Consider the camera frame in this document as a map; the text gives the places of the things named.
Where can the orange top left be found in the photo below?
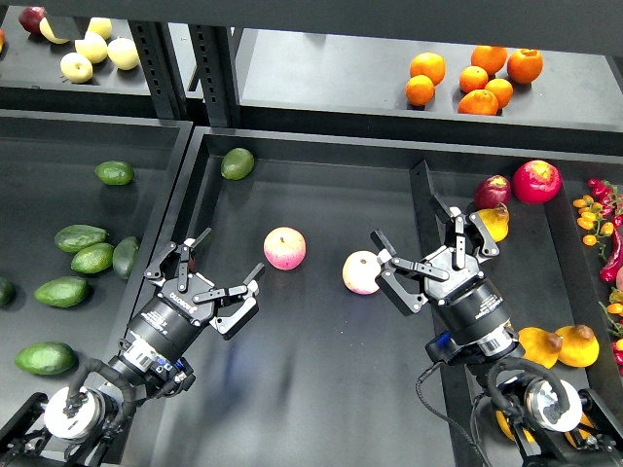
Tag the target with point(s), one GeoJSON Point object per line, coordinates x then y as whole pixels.
{"type": "Point", "coordinates": [429, 64]}

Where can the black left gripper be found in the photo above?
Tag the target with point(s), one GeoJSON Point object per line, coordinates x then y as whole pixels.
{"type": "Point", "coordinates": [172, 320]}

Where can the black tray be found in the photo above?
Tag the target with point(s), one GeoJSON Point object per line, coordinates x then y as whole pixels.
{"type": "Point", "coordinates": [543, 273]}
{"type": "Point", "coordinates": [316, 378]}
{"type": "Point", "coordinates": [48, 183]}

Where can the black shelf upright left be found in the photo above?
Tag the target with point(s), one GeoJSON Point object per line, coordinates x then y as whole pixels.
{"type": "Point", "coordinates": [159, 65]}

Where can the cherry tomato bunch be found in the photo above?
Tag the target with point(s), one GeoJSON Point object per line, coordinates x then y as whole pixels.
{"type": "Point", "coordinates": [599, 211]}

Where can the green avocado middle cluster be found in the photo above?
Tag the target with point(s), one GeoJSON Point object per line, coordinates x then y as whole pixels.
{"type": "Point", "coordinates": [93, 259]}

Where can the pink red apple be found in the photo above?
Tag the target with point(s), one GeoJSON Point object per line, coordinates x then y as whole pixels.
{"type": "Point", "coordinates": [285, 248]}

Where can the orange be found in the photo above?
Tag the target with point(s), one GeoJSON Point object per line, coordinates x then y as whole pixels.
{"type": "Point", "coordinates": [429, 64]}
{"type": "Point", "coordinates": [524, 66]}
{"type": "Point", "coordinates": [419, 90]}
{"type": "Point", "coordinates": [479, 102]}
{"type": "Point", "coordinates": [489, 58]}

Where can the black shelf upright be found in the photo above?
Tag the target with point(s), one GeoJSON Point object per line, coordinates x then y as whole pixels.
{"type": "Point", "coordinates": [215, 49]}
{"type": "Point", "coordinates": [159, 65]}

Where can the pale pink yellow apple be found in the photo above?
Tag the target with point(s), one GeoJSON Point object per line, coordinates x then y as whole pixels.
{"type": "Point", "coordinates": [360, 271]}

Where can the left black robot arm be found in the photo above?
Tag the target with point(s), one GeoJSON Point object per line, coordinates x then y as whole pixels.
{"type": "Point", "coordinates": [86, 422]}

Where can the dark avocado at left edge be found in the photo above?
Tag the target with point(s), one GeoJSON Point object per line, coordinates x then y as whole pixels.
{"type": "Point", "coordinates": [7, 291]}

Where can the dark green avocado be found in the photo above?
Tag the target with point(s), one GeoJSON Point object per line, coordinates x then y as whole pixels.
{"type": "Point", "coordinates": [48, 358]}

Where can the orange centre small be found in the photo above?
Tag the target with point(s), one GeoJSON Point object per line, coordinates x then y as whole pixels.
{"type": "Point", "coordinates": [472, 78]}

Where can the green avocado top left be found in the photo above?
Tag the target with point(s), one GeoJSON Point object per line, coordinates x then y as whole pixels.
{"type": "Point", "coordinates": [114, 173]}

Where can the green avocado at tray corner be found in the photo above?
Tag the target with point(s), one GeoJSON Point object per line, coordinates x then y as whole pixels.
{"type": "Point", "coordinates": [237, 164]}

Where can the pale yellow pear middle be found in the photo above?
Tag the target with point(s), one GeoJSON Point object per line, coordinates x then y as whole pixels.
{"type": "Point", "coordinates": [93, 47]}

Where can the orange top centre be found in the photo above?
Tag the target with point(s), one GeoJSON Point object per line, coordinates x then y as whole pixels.
{"type": "Point", "coordinates": [489, 58]}

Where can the pale yellow pear right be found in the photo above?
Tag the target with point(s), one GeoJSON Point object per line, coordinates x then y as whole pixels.
{"type": "Point", "coordinates": [123, 53]}

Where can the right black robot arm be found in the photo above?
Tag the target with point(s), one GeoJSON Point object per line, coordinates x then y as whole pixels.
{"type": "Point", "coordinates": [551, 422]}

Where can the pale yellow pear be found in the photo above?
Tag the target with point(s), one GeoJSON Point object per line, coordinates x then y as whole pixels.
{"type": "Point", "coordinates": [101, 26]}
{"type": "Point", "coordinates": [123, 53]}
{"type": "Point", "coordinates": [76, 68]}
{"type": "Point", "coordinates": [93, 47]}

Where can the orange right small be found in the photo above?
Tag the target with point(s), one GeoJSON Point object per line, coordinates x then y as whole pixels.
{"type": "Point", "coordinates": [502, 90]}

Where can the black centre tray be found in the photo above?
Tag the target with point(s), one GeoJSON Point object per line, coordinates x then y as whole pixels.
{"type": "Point", "coordinates": [316, 378]}

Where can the orange small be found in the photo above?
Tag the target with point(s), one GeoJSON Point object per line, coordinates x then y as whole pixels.
{"type": "Point", "coordinates": [502, 90]}
{"type": "Point", "coordinates": [472, 78]}

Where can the pale yellow pear back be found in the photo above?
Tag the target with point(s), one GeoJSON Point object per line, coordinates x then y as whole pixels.
{"type": "Point", "coordinates": [101, 26]}

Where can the red chili pepper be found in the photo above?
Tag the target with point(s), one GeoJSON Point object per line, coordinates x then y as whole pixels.
{"type": "Point", "coordinates": [612, 266]}

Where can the black right tray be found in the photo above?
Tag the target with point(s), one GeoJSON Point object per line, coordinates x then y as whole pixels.
{"type": "Point", "coordinates": [543, 273]}

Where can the black left tray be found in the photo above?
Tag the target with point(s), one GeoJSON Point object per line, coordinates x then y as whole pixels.
{"type": "Point", "coordinates": [48, 183]}

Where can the pale yellow pear front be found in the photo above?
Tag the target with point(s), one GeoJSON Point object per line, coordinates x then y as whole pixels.
{"type": "Point", "coordinates": [76, 68]}

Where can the bright red apple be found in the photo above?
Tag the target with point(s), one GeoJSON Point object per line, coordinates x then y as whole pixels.
{"type": "Point", "coordinates": [536, 182]}

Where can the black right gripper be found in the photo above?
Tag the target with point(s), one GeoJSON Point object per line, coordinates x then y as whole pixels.
{"type": "Point", "coordinates": [467, 299]}

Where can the black shelf upright right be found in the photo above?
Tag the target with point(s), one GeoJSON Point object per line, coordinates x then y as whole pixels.
{"type": "Point", "coordinates": [215, 49]}

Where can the orange lower left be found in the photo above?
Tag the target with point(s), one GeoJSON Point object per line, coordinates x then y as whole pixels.
{"type": "Point", "coordinates": [419, 90]}

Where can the green avocado lower left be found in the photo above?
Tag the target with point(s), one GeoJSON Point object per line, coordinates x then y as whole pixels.
{"type": "Point", "coordinates": [64, 292]}

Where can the orange top right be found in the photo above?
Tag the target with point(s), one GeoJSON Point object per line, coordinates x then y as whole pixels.
{"type": "Point", "coordinates": [524, 66]}

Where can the orange front bottom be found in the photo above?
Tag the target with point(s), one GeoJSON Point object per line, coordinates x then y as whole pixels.
{"type": "Point", "coordinates": [479, 102]}

